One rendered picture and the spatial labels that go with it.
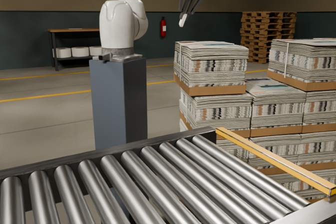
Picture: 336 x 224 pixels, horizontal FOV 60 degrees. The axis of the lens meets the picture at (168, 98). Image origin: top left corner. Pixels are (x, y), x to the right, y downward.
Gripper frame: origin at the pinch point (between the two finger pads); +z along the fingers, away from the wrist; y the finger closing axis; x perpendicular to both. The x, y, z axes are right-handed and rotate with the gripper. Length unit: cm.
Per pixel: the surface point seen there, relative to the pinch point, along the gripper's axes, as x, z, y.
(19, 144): 65, 192, -89
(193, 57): -22.3, 6.9, 3.4
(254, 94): -30, 17, 38
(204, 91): -29.8, 19.8, 12.1
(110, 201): -96, 3, -36
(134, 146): -71, 14, -26
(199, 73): -25.1, 13.2, 8.0
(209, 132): -64, 11, 2
